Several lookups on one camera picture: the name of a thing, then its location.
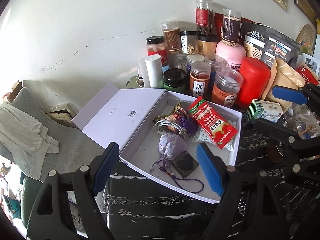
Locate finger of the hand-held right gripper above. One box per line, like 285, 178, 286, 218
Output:
272, 82, 320, 106
252, 118, 320, 161

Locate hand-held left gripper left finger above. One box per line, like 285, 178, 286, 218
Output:
26, 142, 120, 240

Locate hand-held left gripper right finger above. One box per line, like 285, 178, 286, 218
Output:
196, 143, 298, 240

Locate black square heart case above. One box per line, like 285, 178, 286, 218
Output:
172, 151, 201, 180

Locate lavender drawstring sachet pouch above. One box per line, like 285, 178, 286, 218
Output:
149, 133, 205, 195

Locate white cardboard gift box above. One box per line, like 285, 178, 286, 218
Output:
71, 83, 243, 204

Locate purple tassel charm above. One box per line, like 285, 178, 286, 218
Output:
172, 118, 200, 141

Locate red snack packet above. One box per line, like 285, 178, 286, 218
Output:
187, 96, 238, 151

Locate white charging cable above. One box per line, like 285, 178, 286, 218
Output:
153, 119, 176, 135

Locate kraft paper pouch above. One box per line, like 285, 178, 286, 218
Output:
261, 57, 305, 103

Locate glass mug with tea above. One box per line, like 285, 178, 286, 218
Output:
266, 118, 313, 163

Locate clear plastic bag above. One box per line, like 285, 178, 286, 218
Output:
284, 102, 320, 139

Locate green white medicine box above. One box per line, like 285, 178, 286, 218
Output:
246, 99, 285, 123

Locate red goji packet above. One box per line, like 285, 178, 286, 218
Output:
295, 63, 320, 86

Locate white patterned sachet packet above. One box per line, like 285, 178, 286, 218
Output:
192, 119, 237, 153

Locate grey upholstered chair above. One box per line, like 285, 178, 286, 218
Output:
0, 87, 111, 228

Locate red plastic canister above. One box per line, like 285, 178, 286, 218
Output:
236, 57, 271, 110

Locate printed paper leaflet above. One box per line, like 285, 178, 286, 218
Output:
301, 52, 320, 76

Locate black stand-up pouch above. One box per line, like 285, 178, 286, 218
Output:
241, 21, 302, 67

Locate woven straw fan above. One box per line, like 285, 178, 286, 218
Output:
296, 24, 318, 53

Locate clear jar orange label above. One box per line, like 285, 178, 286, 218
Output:
211, 67, 244, 108

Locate gold brocade pouch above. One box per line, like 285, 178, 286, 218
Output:
153, 101, 191, 133

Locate beige slatted panel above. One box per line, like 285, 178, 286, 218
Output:
43, 102, 78, 128

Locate pink plastic bottle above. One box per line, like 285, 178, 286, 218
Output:
215, 41, 246, 71

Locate clear jar blue contents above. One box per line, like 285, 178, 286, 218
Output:
205, 55, 225, 91

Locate tall jar dark red label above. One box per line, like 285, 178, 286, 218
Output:
221, 8, 242, 47

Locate grey garment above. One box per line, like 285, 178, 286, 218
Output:
0, 103, 61, 178

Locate red jar white label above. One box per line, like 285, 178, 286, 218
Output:
189, 61, 212, 98

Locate yellow powder jar black lid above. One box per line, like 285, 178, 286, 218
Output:
197, 33, 218, 57

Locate green jar black lid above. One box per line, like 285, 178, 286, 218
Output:
163, 68, 188, 93

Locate clear jar white lid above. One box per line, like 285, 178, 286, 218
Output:
186, 54, 206, 75

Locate pile of household clutter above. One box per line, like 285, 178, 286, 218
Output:
0, 162, 23, 221

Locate white paper roll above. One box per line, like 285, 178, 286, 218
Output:
138, 54, 163, 89

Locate nut jar black lid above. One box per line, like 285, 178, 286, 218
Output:
180, 31, 200, 55

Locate red label jar black lid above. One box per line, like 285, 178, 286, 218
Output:
146, 36, 168, 67

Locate tall jar brown label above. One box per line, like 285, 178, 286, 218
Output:
161, 20, 183, 55

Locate dark framed wall picture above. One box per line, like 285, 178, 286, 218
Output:
291, 0, 318, 26

